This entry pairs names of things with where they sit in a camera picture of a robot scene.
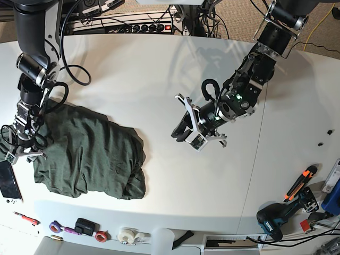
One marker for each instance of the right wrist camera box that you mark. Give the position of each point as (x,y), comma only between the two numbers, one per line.
(11,158)

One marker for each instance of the red tape roll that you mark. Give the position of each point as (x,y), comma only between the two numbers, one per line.
(101,236)

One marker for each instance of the blue box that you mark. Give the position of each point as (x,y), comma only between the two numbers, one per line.
(331,201)

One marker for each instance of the white translucent cup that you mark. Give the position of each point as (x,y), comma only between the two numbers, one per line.
(162,241)

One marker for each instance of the orange black utility knife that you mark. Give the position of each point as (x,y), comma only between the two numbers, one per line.
(301,181)

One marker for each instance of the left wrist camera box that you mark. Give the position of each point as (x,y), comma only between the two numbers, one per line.
(196,140)

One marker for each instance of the clear tape dispenser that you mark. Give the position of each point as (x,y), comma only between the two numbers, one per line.
(131,236)

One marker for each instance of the teal black cordless drill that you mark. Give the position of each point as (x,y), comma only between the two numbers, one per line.
(273,216)

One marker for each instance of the purple tape roll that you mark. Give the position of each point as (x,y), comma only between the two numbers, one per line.
(55,227)

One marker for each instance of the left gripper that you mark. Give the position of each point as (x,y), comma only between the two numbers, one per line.
(199,119)

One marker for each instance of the white power strip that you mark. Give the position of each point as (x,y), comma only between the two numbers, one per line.
(164,22)

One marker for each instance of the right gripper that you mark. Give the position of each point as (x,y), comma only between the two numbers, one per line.
(27,123)

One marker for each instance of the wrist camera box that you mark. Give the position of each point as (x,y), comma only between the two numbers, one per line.
(196,140)
(11,158)

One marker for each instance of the black action camera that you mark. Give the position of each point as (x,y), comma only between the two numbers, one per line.
(84,226)

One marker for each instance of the black tablet with white frame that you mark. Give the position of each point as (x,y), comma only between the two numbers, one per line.
(9,187)

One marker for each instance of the dark green t-shirt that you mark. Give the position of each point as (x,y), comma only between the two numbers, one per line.
(87,152)

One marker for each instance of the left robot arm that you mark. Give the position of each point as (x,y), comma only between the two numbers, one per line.
(238,96)

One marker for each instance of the red handled screwdriver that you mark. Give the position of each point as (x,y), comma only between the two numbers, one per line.
(32,221)

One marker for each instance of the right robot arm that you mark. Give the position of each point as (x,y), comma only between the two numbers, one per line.
(37,28)

